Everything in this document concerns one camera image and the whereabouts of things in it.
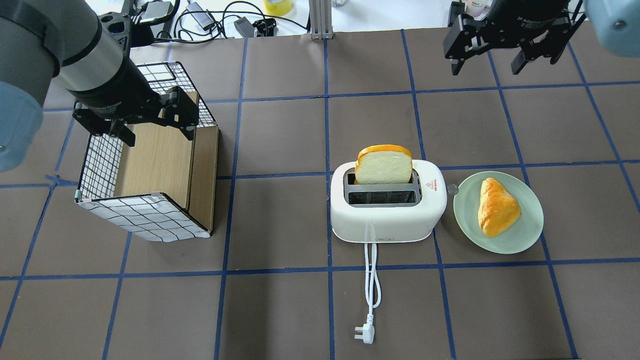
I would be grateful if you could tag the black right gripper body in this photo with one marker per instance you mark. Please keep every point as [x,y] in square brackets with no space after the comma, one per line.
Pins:
[529,16]

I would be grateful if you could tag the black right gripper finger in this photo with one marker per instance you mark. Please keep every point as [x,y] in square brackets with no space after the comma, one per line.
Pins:
[531,51]
[465,39]

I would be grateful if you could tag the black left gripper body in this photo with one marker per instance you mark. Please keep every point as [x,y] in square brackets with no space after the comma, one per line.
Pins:
[116,94]

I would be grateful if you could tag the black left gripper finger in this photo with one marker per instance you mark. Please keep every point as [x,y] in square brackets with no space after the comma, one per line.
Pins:
[182,111]
[119,130]

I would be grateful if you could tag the white two-slot toaster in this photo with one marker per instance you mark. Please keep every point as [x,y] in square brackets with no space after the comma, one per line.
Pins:
[387,213]

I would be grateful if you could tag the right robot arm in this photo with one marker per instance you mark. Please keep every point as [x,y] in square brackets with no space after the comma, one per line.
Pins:
[616,22]

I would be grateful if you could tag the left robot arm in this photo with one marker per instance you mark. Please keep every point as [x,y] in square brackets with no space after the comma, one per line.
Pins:
[88,54]

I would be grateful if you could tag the wooden box with grid cloth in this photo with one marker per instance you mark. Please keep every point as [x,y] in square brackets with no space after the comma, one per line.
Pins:
[163,187]

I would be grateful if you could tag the grey power brick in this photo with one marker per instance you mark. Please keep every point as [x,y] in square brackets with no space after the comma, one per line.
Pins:
[203,19]

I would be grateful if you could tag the black power adapter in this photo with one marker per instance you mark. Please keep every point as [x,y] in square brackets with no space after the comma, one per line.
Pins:
[260,28]

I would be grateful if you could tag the yellow tape roll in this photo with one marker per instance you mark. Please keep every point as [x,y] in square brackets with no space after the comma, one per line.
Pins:
[277,8]

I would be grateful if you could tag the toast bread slice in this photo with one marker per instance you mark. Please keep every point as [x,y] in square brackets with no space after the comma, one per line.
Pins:
[383,164]

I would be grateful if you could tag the golden triangular pastry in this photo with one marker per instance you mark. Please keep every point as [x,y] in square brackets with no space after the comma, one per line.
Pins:
[498,210]

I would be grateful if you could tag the light green plate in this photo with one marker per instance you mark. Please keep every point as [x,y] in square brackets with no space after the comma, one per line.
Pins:
[518,238]

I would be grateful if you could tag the aluminium frame post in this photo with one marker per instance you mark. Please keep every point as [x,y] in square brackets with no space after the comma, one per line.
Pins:
[320,18]

